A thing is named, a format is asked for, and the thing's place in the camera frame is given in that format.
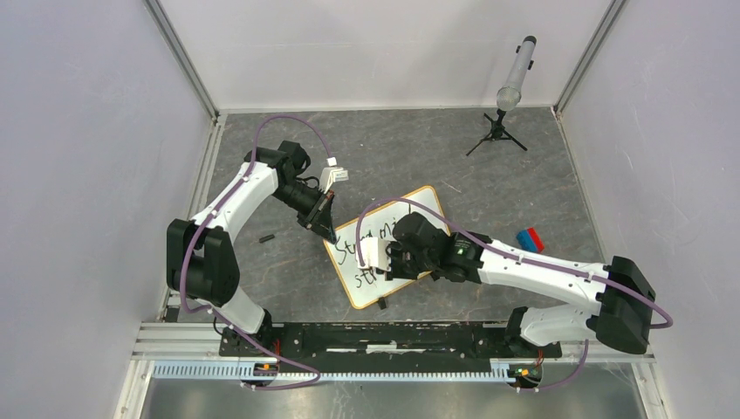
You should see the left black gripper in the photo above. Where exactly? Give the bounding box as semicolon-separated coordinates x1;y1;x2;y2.
271;179;336;244

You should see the yellow framed whiteboard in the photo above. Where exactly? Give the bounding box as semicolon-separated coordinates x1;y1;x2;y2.
324;203;450;310

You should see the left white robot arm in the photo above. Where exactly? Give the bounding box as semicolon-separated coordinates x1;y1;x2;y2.
166;141;348;356

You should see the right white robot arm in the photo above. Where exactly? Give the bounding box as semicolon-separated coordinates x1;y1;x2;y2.
361;212;657;356

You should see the blue red whiteboard eraser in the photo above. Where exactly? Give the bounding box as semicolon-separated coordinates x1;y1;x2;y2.
516;228;545;253

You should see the black microphone tripod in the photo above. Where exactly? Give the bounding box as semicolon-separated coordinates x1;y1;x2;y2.
465;109;528;156

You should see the silver microphone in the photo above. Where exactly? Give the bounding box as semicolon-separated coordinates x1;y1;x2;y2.
497;35;537;112

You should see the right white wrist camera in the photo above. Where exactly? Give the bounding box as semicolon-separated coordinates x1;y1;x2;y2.
356;237;391;272

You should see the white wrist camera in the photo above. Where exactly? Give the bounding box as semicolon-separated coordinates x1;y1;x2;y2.
356;237;391;272
319;157;349;193

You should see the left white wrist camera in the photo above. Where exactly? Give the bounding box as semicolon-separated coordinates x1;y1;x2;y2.
319;157;349;193

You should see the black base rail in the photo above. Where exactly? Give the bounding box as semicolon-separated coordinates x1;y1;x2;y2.
255;321;562;375

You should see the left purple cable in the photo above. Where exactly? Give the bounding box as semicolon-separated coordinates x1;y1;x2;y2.
179;114;338;392

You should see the purple cable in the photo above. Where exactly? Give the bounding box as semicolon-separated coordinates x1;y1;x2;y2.
179;114;338;392
354;196;675;392

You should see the grey slotted cable duct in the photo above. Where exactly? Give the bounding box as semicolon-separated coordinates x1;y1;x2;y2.
152;361;515;383

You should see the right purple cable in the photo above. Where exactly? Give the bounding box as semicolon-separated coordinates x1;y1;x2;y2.
354;196;675;392

